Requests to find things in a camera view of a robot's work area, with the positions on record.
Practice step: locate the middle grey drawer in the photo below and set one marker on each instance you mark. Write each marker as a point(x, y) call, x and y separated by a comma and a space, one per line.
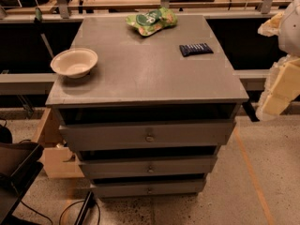
point(150, 166)

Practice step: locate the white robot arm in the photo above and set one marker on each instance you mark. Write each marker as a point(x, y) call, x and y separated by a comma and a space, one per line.
point(289, 38)

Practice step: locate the black tray stand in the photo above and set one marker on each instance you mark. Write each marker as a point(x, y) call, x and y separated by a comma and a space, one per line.
point(19, 167)

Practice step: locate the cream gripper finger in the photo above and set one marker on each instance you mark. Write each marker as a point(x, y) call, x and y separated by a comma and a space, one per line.
point(281, 87)
point(272, 26)

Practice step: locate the grey drawer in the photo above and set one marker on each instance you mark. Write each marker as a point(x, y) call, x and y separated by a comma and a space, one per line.
point(114, 137)
point(149, 188)
point(150, 166)

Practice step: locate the top grey drawer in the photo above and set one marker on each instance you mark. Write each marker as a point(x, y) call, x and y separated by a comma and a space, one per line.
point(114, 137)

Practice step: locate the grey drawer cabinet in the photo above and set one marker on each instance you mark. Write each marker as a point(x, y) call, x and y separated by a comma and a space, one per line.
point(146, 80)

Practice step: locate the bottom grey drawer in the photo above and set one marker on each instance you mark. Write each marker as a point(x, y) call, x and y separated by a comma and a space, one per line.
point(149, 188)

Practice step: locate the white paper bowl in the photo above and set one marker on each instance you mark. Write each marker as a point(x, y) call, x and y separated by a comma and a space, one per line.
point(74, 63)

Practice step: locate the green snack bag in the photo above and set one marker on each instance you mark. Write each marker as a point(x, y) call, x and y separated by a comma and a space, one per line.
point(153, 21)

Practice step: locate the dark blue rxbar wrapper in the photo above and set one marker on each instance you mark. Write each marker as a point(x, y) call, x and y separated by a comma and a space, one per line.
point(192, 49)

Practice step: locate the wooden box on floor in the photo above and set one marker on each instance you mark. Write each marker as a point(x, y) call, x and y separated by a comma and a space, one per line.
point(58, 160)

